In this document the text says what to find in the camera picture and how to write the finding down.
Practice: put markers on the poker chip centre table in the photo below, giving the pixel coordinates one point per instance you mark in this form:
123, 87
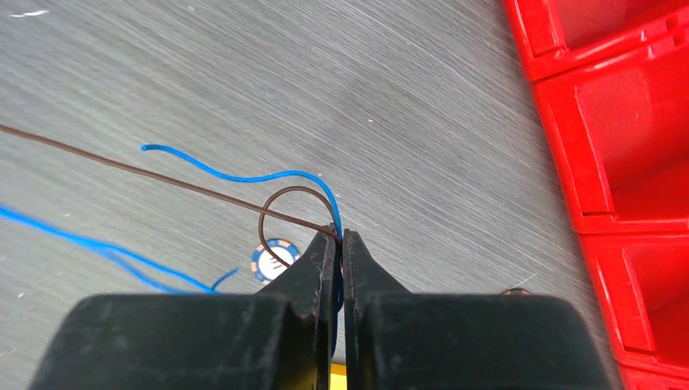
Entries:
265, 267

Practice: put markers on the red four-compartment bin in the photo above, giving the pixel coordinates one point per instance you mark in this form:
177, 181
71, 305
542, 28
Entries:
610, 84

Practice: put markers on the yellow triangular plastic block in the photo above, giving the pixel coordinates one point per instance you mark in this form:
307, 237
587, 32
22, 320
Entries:
338, 377

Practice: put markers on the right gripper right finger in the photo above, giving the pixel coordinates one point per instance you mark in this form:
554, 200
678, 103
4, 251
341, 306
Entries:
397, 339

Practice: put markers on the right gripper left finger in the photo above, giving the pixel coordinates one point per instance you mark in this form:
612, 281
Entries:
277, 338

